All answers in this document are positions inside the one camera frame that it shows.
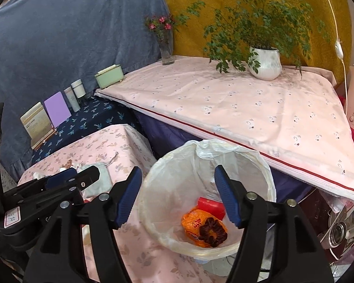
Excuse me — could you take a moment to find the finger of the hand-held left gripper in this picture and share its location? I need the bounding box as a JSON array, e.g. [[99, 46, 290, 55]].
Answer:
[[3, 187, 84, 229], [6, 165, 101, 196]]

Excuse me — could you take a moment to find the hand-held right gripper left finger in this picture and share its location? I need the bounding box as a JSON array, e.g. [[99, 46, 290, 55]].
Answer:
[[22, 166, 143, 283]]

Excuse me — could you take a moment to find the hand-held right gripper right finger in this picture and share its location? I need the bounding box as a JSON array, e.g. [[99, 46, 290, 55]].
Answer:
[[214, 165, 335, 283]]

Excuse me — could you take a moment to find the white tissue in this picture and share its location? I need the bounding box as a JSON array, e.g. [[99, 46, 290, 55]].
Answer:
[[57, 165, 87, 175]]

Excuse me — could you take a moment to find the mint green cloth pouch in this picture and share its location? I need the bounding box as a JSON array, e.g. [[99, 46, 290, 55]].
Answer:
[[83, 162, 114, 199]]

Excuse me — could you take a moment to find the white bin with plastic liner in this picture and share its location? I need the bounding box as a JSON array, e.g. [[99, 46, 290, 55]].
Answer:
[[142, 138, 277, 264]]

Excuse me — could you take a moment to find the red box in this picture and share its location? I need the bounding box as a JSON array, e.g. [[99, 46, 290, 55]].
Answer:
[[198, 197, 226, 221]]

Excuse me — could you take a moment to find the dark red scrunchie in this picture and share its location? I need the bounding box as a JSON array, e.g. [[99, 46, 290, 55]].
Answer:
[[198, 216, 225, 248]]

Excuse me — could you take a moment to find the orange printed packet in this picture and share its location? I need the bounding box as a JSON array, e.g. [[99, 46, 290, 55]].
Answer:
[[181, 209, 229, 248]]

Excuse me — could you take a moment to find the pink rabbit-print cloth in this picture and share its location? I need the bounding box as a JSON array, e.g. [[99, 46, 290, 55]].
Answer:
[[18, 124, 233, 283]]

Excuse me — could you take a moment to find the beige book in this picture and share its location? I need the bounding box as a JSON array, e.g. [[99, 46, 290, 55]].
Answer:
[[20, 102, 52, 140]]

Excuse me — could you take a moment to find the navy floral cloth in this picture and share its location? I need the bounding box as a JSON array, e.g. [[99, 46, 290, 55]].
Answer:
[[31, 96, 142, 166]]

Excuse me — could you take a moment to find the purple notebook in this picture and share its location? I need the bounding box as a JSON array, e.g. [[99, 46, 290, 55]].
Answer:
[[43, 91, 73, 129]]

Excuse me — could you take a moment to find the white slim cosmetic tube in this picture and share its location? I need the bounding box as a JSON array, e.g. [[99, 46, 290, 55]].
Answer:
[[63, 87, 81, 112]]

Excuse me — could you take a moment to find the dark purple cloth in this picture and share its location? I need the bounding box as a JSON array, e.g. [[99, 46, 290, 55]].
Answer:
[[133, 110, 319, 213]]

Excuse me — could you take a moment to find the white wide cosmetic bottle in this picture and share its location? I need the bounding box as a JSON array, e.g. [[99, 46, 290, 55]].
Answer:
[[71, 79, 86, 99]]

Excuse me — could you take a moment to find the pink red-striped tablecloth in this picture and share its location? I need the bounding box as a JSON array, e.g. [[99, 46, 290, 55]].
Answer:
[[94, 54, 354, 204]]

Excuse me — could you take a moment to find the mint green box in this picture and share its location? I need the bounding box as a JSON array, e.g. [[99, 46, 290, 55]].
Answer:
[[94, 64, 124, 89]]

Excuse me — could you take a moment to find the silver metal object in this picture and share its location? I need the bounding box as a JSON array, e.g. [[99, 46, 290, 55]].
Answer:
[[317, 206, 354, 255]]

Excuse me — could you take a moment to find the green plant in white pot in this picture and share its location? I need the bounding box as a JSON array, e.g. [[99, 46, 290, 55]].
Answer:
[[173, 0, 332, 81]]

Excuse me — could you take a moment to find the blue-grey backdrop cloth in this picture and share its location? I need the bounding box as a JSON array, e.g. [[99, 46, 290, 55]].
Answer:
[[0, 0, 172, 183]]

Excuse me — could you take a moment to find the glass vase with pink flowers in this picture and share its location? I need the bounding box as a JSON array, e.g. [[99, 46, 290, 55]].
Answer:
[[144, 15, 177, 65]]

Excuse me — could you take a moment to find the mustard yellow cloth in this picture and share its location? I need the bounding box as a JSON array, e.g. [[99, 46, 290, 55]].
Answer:
[[158, 0, 353, 86]]

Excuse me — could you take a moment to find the white cable with switch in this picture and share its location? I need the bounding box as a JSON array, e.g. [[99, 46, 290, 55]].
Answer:
[[319, 0, 354, 166]]

